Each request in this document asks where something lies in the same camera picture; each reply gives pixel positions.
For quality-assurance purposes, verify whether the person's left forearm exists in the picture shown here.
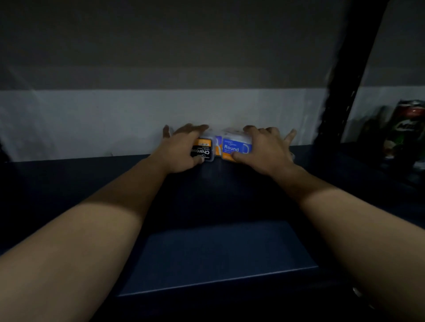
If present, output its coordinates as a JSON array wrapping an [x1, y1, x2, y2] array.
[[0, 156, 168, 322]]

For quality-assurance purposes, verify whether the blue label dental floss box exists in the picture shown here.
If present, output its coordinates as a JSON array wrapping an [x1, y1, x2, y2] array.
[[221, 127, 254, 162]]

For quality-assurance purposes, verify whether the person's right hand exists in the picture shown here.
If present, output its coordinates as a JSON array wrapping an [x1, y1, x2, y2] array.
[[231, 125, 299, 180]]

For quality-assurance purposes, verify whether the row of green drink cans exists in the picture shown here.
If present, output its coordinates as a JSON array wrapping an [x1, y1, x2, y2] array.
[[360, 99, 425, 175]]

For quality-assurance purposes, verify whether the dark metal shelf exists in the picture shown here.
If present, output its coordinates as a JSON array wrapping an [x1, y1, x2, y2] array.
[[0, 0, 425, 322]]

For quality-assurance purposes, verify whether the person's right forearm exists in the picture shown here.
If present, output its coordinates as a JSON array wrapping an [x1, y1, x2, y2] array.
[[272, 165, 425, 322]]

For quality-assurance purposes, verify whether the person's left hand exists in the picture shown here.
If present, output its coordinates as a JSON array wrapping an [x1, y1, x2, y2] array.
[[147, 123, 210, 175]]

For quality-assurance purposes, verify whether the black label dental floss box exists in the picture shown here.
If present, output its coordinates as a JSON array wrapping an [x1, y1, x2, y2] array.
[[190, 138, 216, 163]]

